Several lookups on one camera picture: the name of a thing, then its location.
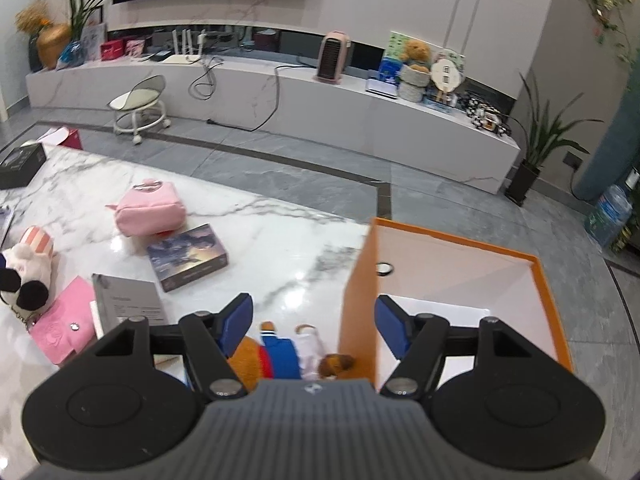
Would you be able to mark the black and white block toy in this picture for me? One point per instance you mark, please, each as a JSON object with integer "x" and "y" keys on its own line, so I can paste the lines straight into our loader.
{"x": 485, "y": 112}

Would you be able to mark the black box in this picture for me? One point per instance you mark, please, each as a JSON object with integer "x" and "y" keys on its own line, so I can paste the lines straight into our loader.
{"x": 20, "y": 165}

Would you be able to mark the dried yellow flowers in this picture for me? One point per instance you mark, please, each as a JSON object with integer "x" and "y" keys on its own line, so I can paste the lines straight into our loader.
{"x": 32, "y": 17}

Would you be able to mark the pink wallet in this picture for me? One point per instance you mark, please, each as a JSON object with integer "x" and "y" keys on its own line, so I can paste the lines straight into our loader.
{"x": 62, "y": 327}

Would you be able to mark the grey booklet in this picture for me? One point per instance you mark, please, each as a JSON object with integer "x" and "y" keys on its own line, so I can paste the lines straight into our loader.
{"x": 132, "y": 302}

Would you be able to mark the red gift box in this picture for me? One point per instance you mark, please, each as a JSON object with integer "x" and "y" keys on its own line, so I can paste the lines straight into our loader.
{"x": 111, "y": 50}

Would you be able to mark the white flat console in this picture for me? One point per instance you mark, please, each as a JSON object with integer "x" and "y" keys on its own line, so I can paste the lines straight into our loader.
{"x": 380, "y": 87}

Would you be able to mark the pink pouch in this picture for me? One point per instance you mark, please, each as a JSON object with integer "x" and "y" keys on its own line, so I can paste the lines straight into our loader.
{"x": 150, "y": 207}

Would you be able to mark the orange cardboard box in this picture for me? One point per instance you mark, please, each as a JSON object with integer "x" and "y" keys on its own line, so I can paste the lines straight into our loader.
{"x": 357, "y": 310}

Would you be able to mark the blue tissue pack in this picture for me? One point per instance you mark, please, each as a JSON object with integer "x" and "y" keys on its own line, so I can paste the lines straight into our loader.
{"x": 389, "y": 71}

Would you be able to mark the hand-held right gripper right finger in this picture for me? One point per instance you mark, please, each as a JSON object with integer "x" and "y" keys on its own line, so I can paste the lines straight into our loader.
{"x": 391, "y": 325}

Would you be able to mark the plush doll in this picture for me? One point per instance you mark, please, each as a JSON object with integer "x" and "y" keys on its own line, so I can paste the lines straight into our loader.
{"x": 280, "y": 355}

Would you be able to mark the wall socket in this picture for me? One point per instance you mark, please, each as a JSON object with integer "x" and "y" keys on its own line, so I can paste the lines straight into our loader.
{"x": 573, "y": 161}

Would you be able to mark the green leafy plant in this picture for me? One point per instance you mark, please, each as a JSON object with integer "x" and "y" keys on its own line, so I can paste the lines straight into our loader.
{"x": 82, "y": 7}

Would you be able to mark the gold vase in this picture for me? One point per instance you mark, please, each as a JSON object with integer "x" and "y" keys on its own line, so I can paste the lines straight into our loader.
{"x": 54, "y": 47}

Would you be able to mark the pink space heater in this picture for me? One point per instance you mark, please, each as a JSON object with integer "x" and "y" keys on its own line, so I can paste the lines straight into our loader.
{"x": 332, "y": 57}

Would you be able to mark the hanging green vine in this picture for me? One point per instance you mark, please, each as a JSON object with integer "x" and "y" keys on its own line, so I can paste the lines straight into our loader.
{"x": 602, "y": 5}

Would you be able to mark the blue water jug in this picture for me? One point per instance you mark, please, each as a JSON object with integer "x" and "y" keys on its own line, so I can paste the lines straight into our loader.
{"x": 609, "y": 215}

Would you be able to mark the tall-leaf potted plant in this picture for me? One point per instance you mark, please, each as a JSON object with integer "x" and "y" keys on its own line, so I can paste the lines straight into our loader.
{"x": 542, "y": 135}

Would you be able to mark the white router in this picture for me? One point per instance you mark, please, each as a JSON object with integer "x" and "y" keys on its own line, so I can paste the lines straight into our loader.
{"x": 185, "y": 52}

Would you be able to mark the red bag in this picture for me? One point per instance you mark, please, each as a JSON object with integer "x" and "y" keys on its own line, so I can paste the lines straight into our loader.
{"x": 70, "y": 139}

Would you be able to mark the dark red box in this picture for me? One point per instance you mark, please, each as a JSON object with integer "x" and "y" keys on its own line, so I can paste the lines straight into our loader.
{"x": 266, "y": 41}

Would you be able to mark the pink gift box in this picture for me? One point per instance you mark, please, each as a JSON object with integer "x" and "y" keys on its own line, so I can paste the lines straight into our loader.
{"x": 134, "y": 46}

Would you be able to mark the brown teddy bear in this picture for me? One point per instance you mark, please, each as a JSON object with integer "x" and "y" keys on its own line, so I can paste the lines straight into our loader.
{"x": 416, "y": 52}

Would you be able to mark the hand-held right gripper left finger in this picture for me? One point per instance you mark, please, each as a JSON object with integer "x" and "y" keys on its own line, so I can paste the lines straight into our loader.
{"x": 239, "y": 321}

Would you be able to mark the dark printed cardboard box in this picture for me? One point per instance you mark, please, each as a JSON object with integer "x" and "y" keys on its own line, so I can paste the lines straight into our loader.
{"x": 187, "y": 257}

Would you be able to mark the white plush with striped hat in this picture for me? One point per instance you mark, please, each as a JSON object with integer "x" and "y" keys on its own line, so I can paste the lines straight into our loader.
{"x": 32, "y": 250}

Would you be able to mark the white rolling stool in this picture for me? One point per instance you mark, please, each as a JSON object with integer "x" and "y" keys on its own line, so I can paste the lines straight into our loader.
{"x": 137, "y": 102}

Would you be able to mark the white marble television bench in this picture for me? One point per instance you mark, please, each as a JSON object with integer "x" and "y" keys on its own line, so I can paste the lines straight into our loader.
{"x": 310, "y": 110}

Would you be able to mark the blue bag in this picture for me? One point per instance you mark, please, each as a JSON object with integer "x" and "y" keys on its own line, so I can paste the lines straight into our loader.
{"x": 70, "y": 55}

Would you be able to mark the green and white box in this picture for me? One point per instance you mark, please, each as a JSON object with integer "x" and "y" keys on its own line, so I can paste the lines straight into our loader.
{"x": 397, "y": 45}

